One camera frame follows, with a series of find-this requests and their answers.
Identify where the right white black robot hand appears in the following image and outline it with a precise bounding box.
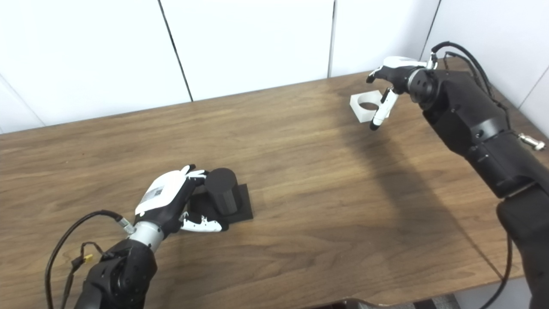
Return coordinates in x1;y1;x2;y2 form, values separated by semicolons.
366;56;428;131

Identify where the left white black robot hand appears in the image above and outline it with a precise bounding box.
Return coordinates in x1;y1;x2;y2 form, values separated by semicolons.
134;164;229;236

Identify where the white square piece with hole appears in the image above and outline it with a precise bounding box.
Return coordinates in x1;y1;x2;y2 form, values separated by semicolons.
350;90;392;124

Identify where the black cylindrical peg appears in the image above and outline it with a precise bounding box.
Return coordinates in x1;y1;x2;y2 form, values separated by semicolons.
189;168;254;224

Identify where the silver plug on right arm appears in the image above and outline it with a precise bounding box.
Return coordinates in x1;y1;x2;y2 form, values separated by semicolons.
518;133;546;151

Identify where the dark robot torso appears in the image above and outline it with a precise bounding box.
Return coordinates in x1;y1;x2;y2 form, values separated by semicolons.
309;297;414;309

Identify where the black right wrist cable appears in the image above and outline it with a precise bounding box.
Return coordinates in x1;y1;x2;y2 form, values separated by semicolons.
430;41;514;309

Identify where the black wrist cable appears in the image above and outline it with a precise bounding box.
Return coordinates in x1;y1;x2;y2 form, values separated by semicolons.
45;209;135;309
430;41;514;309

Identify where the thin cable with yellow connector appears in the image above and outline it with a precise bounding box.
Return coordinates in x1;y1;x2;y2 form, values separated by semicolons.
60;242;106;309

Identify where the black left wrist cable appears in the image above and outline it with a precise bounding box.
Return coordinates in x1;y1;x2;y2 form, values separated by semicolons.
45;209;135;309

